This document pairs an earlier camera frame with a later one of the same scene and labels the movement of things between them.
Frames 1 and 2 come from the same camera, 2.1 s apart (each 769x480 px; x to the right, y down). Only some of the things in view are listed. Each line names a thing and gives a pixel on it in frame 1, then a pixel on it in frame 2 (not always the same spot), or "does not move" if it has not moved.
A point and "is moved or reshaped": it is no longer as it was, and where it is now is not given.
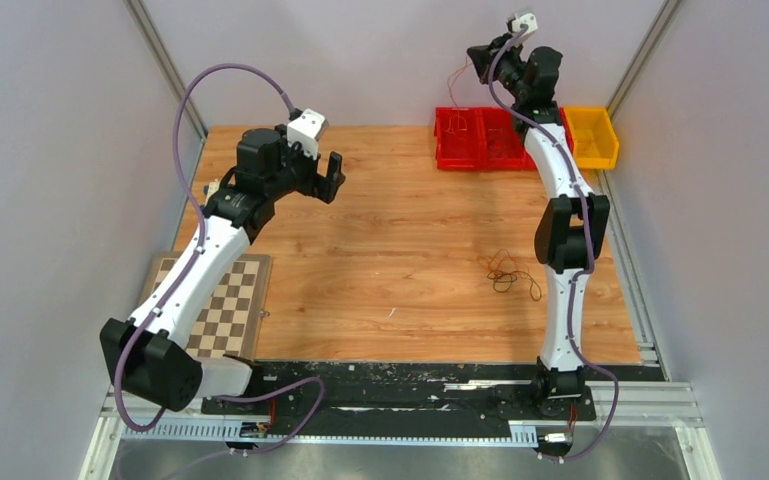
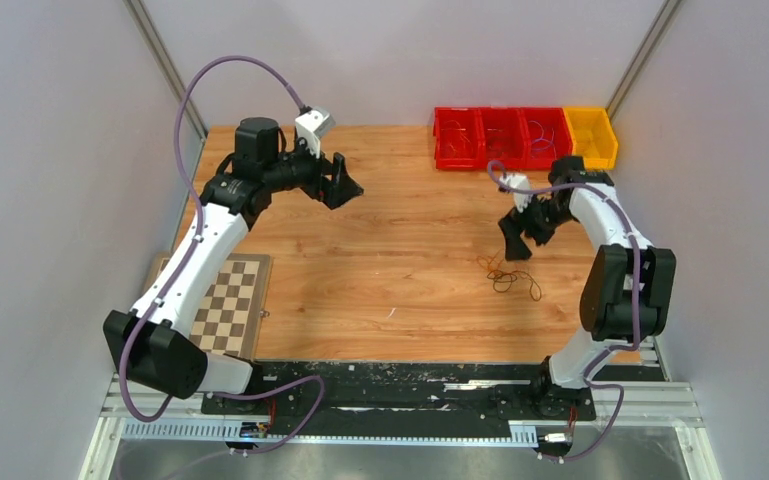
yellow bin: (593, 136) does not move
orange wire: (458, 121) is moved or reshaped
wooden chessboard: (234, 320) does not move
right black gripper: (483, 57) -> (511, 227)
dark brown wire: (503, 280) does not move
